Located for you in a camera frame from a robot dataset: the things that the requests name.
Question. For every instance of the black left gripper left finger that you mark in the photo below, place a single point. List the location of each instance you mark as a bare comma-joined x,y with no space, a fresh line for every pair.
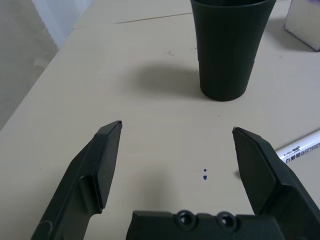
100,165

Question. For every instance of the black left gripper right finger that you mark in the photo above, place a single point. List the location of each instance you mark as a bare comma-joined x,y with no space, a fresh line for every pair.
262,175

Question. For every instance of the white marker blue cap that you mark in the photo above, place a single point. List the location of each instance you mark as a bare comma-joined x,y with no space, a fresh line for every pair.
302,147

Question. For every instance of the black plastic cup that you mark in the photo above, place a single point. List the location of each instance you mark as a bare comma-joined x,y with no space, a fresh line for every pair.
227,50

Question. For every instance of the purple tissue pack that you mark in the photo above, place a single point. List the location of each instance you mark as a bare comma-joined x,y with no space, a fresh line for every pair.
303,27

